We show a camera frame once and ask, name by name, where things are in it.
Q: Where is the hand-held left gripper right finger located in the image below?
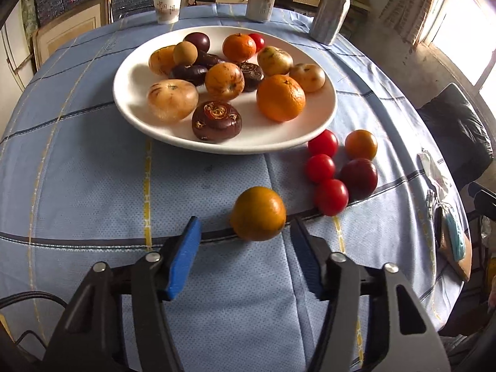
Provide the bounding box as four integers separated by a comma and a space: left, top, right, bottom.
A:
290, 216, 452, 372

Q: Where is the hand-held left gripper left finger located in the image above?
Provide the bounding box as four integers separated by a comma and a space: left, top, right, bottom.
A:
41, 216, 203, 372

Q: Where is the white round plate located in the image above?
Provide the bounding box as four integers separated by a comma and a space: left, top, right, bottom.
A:
113, 25, 339, 155

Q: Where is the dark brown gold-patterned fruit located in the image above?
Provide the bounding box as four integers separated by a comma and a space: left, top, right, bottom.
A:
192, 100, 243, 142

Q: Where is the large pale tan fruit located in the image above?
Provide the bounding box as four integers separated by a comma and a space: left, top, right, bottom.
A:
147, 79, 199, 122

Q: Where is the large orange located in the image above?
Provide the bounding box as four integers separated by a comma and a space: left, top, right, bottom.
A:
256, 74, 306, 122

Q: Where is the orange-tan speckled fruit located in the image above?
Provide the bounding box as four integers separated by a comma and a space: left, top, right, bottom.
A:
205, 62, 246, 101

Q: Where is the tan speckled fruit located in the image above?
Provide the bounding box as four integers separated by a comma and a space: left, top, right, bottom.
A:
149, 45, 179, 76
289, 63, 326, 93

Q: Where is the small round tan fruit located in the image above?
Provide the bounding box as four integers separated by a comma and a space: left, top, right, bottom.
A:
173, 41, 198, 66

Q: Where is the dark purple round fruit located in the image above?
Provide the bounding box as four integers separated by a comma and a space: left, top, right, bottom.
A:
183, 32, 211, 53

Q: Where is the dark red plum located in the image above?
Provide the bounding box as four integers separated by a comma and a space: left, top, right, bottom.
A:
340, 157, 378, 201

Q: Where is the blue striped tablecloth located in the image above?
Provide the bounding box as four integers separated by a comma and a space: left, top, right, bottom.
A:
0, 2, 471, 372

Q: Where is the small orange mandarin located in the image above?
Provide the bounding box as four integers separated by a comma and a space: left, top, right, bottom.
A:
344, 129, 378, 162

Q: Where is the blue face mask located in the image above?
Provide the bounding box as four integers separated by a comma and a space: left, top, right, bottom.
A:
442, 201, 467, 262

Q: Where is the tan packet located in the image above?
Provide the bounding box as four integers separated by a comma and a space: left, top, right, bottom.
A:
438, 217, 473, 283

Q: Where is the black bag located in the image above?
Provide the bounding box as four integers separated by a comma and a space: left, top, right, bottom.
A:
416, 82, 489, 190

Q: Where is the printed paper cup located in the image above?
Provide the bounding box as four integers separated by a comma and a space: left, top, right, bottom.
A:
152, 0, 184, 25

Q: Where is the wooden framed panel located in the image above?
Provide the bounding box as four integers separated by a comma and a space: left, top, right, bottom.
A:
32, 0, 113, 70

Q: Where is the white printed drink can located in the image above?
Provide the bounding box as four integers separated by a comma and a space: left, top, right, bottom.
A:
246, 0, 276, 23

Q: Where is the window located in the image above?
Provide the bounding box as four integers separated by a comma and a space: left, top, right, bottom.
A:
420, 0, 496, 105

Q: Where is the black cable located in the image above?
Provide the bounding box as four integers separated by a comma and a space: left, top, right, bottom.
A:
0, 291, 68, 347

